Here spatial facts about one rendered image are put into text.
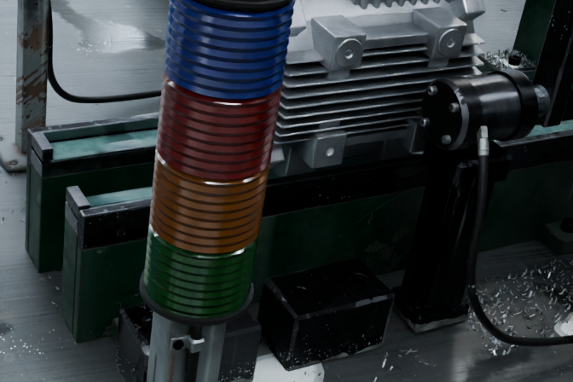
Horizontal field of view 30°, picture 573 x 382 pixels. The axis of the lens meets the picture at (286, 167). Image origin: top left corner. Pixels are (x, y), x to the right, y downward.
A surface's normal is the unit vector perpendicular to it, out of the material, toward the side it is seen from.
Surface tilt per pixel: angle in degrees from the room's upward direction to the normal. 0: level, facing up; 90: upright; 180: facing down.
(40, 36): 90
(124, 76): 0
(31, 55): 90
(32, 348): 0
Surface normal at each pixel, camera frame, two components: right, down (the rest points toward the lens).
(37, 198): -0.87, 0.14
